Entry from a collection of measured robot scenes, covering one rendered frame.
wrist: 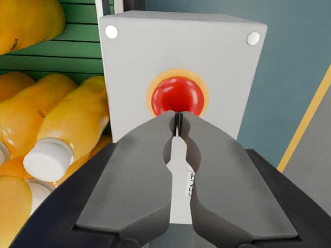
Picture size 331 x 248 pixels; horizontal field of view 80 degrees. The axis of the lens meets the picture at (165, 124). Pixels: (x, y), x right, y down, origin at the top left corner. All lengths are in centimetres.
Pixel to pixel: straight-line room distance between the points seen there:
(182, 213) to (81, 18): 30
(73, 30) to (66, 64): 6
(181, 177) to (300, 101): 146
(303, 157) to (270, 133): 39
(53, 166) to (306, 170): 196
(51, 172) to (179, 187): 13
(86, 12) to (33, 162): 22
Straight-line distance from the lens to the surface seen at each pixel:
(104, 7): 27
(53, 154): 22
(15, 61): 43
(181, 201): 21
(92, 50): 36
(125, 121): 15
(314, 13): 144
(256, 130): 160
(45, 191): 28
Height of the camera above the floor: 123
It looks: 58 degrees down
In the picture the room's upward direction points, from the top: 177 degrees counter-clockwise
